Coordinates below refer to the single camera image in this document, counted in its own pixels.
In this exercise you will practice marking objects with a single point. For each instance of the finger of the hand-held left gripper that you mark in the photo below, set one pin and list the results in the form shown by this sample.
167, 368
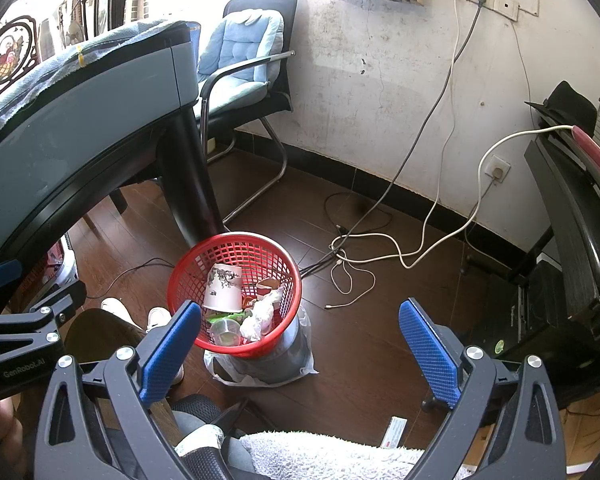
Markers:
50, 312
0, 276

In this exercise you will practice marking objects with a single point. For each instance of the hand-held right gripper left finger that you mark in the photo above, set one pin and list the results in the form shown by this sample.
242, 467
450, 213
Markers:
172, 350

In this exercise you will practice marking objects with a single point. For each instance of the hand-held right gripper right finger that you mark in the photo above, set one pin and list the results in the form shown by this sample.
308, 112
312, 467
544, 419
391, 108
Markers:
430, 355

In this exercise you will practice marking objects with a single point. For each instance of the red mesh basket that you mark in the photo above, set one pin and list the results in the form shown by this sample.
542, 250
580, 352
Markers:
275, 260

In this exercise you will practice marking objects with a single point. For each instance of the person's left hand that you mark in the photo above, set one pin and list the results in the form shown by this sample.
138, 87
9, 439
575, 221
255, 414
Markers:
7, 430

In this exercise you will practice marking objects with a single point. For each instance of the white shoe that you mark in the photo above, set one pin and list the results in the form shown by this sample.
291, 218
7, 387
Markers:
116, 309
160, 320

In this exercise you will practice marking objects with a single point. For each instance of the white fan heater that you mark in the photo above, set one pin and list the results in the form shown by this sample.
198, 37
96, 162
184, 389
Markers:
65, 270

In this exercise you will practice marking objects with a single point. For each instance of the clear bin liner bag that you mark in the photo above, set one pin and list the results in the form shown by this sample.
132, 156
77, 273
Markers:
220, 369

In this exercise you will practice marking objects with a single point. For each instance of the clear plastic cup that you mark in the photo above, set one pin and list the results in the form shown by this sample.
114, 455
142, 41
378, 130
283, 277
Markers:
225, 332

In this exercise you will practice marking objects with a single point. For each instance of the person's leg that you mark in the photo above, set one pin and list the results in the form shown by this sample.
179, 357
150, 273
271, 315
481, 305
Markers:
105, 332

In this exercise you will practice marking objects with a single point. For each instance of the green wrapper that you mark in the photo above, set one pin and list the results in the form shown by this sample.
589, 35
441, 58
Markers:
230, 316

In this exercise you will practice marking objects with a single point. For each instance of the printed paper cup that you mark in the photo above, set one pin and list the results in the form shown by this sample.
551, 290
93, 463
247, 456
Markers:
222, 295

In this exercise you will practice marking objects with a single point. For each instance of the small white box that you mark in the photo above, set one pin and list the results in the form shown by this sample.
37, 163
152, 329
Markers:
394, 432

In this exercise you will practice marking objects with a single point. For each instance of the crumpled white paper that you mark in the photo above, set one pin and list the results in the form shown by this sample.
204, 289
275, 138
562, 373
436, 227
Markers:
260, 315

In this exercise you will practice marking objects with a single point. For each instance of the grey bin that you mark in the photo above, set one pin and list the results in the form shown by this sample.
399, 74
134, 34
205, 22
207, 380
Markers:
285, 355

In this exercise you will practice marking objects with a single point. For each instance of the black computer tower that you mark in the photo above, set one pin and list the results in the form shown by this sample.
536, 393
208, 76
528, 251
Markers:
540, 310

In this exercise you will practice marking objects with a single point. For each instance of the white fluffy towel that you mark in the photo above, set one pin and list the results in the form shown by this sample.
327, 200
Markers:
330, 455

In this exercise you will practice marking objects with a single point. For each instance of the grey-rimmed dining table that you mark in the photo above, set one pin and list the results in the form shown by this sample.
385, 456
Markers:
105, 125

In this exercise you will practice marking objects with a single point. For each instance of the round embroidery table screen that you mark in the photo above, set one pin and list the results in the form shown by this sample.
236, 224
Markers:
7, 55

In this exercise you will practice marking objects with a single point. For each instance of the red flat bar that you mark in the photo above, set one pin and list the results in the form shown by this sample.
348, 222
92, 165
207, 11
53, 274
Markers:
597, 152

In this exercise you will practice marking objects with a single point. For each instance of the black hat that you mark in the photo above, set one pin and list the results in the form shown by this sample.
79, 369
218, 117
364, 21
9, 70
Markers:
565, 105

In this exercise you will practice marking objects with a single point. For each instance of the blue seat cushion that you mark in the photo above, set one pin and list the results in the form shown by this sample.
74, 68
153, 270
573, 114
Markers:
240, 45

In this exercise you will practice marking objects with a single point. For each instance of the blue cushioned chair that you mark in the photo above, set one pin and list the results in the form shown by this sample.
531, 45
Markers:
265, 2

